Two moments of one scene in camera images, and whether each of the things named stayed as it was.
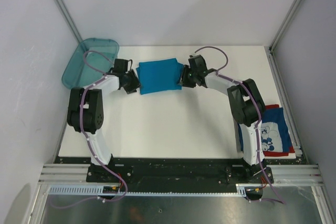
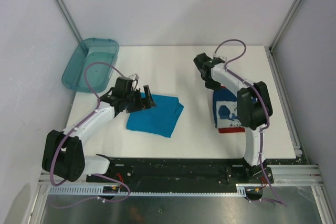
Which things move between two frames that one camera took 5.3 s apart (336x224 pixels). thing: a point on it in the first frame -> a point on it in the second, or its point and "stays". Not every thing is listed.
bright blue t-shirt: (159, 75) -> (160, 119)
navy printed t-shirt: (275, 135) -> (226, 109)
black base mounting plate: (177, 171) stays
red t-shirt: (275, 153) -> (230, 129)
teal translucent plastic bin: (77, 75) stays
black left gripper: (136, 83) -> (140, 105)
